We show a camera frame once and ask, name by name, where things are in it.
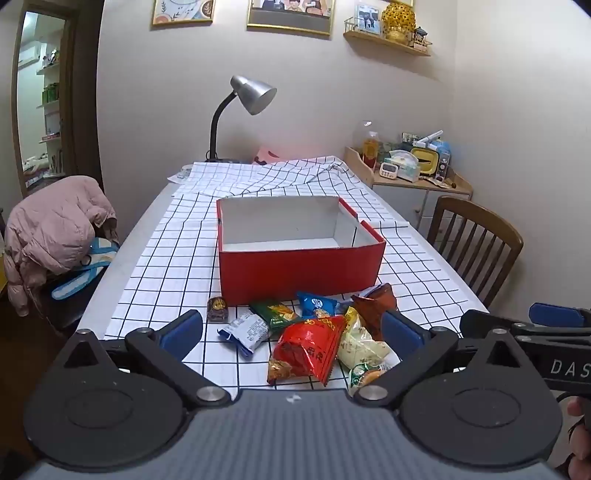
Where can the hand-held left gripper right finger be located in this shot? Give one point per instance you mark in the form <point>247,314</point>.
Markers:
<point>400,330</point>

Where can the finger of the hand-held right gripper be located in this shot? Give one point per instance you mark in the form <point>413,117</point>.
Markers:
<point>475,321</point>
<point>554,314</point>

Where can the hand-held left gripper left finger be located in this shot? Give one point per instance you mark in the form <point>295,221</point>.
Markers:
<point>182,330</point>

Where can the brown red foil packet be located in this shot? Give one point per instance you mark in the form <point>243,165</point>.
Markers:
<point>369,307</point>

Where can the small brown chocolate snack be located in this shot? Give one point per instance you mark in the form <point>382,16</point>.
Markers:
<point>217,310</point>

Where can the yellow white snack packet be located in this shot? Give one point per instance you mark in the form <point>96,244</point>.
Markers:
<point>362,346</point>

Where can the green orange pastry packet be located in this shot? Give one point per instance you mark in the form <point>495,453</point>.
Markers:
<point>362,376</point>

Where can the white blue snack packet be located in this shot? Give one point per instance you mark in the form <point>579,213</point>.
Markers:
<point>247,330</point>

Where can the blue cookie packet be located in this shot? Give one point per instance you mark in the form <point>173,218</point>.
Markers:
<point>316,304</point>

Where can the large red snack packet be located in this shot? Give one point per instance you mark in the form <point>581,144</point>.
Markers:
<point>307,350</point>

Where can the green snack packet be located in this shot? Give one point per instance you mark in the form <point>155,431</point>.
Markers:
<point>277,313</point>

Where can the red cardboard box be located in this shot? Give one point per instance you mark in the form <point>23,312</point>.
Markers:
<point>300,272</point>

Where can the person's right hand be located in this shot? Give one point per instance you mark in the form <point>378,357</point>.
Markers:
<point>582,438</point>

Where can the white checked tablecloth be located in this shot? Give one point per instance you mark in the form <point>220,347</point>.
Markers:
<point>184,258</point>

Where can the brown wooden chair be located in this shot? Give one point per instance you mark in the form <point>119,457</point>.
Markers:
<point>485,217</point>

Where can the blue white bag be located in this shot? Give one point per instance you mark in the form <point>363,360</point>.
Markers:
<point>99,251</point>

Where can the dark chair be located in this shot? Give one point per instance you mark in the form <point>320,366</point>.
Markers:
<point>64,314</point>

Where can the wooden side cabinet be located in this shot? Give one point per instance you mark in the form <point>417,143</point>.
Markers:
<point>399,198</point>

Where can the printed paper sheet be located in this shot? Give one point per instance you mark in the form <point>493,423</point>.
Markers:
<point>181,174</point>

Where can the white kitchen timer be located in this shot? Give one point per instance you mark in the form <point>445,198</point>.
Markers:
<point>388,169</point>

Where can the tissue pack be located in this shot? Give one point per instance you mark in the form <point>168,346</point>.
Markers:
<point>405,166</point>

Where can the yellow tissue box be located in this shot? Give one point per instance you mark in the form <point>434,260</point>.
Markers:
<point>425,161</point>

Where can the pink puffer jacket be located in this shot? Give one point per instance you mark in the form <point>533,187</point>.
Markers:
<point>51,221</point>

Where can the orange drink bottle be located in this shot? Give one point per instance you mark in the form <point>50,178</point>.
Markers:
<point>370,150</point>

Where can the white handheld device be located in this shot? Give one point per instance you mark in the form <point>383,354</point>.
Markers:
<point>427,138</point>

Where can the pink pouch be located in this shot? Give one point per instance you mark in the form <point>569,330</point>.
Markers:
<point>265,156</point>

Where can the silver desk lamp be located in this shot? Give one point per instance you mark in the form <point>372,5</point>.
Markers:
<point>251,94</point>

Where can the small lantern ornament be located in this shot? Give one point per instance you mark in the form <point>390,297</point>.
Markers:
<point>420,38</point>

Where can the golden tree ornament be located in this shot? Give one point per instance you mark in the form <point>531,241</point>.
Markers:
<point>398,18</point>

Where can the white air conditioner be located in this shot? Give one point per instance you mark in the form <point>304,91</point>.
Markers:
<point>28,55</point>

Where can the framed food picture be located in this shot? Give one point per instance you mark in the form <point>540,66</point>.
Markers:
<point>182,11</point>

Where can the framed family picture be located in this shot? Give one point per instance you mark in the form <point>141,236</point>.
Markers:
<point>291,14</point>

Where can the wooden door frame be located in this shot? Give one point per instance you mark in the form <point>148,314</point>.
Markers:
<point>71,92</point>

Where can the wooden wall shelf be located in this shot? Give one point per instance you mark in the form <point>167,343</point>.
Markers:
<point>388,42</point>

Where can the small photo frame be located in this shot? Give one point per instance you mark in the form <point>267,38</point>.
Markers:
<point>368,18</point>

